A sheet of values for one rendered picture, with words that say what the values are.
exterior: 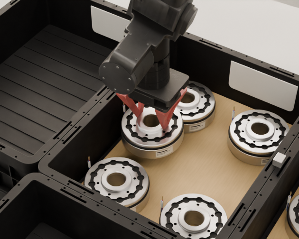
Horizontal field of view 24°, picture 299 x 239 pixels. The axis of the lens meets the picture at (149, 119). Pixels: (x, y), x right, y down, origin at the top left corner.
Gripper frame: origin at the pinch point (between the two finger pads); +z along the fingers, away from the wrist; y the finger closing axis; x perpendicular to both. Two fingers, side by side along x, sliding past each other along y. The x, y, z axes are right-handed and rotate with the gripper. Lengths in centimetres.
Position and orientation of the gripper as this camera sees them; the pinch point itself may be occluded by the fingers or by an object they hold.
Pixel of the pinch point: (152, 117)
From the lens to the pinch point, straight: 112.7
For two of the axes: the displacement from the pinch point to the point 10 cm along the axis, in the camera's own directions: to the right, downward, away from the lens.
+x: 5.3, -6.3, 5.6
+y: 8.5, 3.7, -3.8
